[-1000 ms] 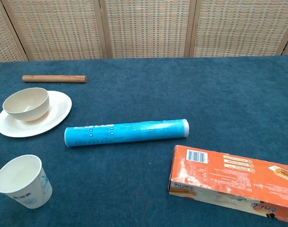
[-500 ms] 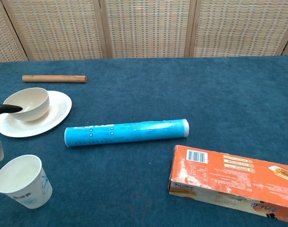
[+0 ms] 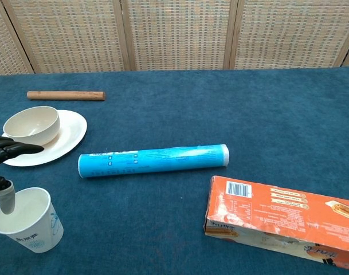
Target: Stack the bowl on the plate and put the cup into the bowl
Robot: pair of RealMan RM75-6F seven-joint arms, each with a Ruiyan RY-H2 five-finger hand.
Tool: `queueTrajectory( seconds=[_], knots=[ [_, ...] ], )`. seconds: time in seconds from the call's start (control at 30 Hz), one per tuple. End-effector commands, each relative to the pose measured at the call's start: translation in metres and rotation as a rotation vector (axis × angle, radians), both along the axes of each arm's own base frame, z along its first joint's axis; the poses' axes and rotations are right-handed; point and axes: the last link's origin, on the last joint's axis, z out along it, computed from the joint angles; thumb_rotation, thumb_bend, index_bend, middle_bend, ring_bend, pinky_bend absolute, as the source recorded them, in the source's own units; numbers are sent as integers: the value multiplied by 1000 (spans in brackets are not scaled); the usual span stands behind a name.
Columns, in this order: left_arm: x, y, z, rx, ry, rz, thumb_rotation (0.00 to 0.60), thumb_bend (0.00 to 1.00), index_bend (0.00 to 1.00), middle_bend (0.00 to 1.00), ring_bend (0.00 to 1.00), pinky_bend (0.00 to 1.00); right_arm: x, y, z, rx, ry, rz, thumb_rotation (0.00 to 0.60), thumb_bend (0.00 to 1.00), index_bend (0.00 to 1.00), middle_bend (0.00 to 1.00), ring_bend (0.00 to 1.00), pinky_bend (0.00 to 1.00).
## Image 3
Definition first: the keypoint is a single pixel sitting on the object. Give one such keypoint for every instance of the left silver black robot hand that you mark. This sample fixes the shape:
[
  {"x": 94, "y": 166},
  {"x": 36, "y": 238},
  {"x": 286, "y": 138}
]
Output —
[{"x": 8, "y": 149}]

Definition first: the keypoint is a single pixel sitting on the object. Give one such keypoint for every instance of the beige bowl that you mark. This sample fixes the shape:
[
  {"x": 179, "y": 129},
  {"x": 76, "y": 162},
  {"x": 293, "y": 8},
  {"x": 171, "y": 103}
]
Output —
[{"x": 39, "y": 126}]

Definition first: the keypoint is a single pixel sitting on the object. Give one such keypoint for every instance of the white paper cup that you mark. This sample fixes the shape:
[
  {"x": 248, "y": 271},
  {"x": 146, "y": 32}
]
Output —
[{"x": 33, "y": 223}]

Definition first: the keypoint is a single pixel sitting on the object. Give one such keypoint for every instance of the white round plate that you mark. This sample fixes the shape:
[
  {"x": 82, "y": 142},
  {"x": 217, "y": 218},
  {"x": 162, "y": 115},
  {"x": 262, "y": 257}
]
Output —
[{"x": 71, "y": 131}]

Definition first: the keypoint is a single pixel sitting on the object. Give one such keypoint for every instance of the wooden rolling pin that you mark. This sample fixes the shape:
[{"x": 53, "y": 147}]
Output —
[{"x": 65, "y": 95}]

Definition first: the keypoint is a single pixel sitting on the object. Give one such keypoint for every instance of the blue cylindrical roll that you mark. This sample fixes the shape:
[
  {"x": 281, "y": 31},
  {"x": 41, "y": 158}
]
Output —
[{"x": 154, "y": 161}]

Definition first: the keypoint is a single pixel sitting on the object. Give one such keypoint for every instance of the blue felt table cover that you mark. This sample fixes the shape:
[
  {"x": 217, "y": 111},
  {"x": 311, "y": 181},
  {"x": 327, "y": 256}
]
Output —
[{"x": 191, "y": 114}]

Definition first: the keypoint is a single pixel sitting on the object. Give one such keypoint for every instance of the woven bamboo folding screen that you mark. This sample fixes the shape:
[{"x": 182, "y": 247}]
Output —
[{"x": 177, "y": 34}]

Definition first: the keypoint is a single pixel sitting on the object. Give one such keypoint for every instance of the orange cardboard box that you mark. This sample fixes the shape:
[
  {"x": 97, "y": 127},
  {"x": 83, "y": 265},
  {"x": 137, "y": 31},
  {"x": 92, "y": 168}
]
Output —
[{"x": 277, "y": 217}]

